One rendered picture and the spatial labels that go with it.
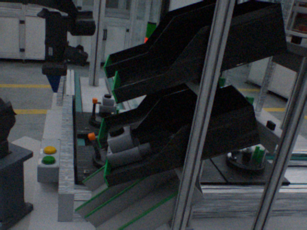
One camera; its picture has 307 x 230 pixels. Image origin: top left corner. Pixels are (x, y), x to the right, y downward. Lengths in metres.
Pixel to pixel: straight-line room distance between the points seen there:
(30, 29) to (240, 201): 5.55
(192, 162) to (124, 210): 0.28
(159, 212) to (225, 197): 0.51
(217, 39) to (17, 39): 5.93
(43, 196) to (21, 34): 5.30
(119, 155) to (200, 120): 0.20
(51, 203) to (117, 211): 0.37
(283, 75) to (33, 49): 4.38
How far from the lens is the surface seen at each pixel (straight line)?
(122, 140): 0.64
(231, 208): 1.18
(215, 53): 0.51
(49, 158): 1.15
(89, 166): 1.12
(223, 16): 0.51
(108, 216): 0.82
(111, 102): 1.40
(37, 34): 6.36
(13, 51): 6.39
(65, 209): 1.04
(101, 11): 2.06
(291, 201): 1.28
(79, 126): 1.41
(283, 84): 6.41
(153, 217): 0.66
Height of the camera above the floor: 1.53
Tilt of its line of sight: 23 degrees down
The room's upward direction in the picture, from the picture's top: 8 degrees clockwise
